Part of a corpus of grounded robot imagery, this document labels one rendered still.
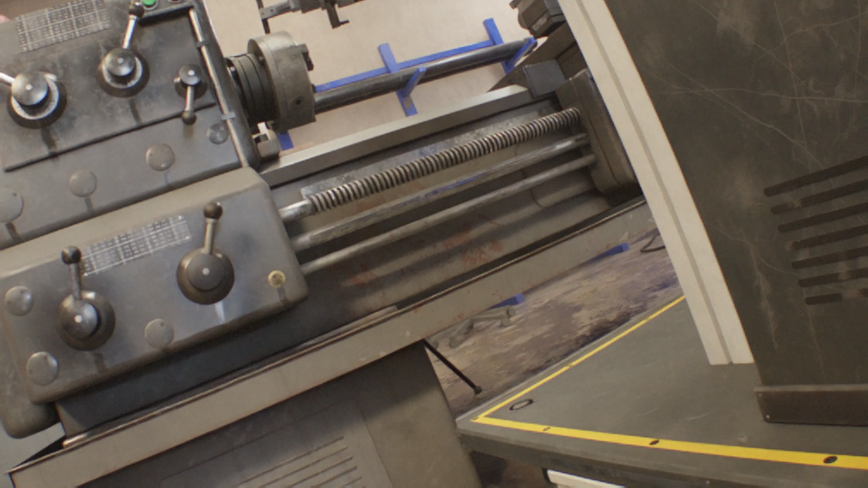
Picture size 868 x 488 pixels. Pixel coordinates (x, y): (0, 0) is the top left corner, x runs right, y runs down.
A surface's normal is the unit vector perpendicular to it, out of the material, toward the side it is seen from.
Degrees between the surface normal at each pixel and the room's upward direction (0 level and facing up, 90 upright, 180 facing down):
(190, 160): 90
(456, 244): 90
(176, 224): 90
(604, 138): 90
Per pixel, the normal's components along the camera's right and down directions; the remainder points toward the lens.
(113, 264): 0.34, -0.21
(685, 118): -0.84, 0.32
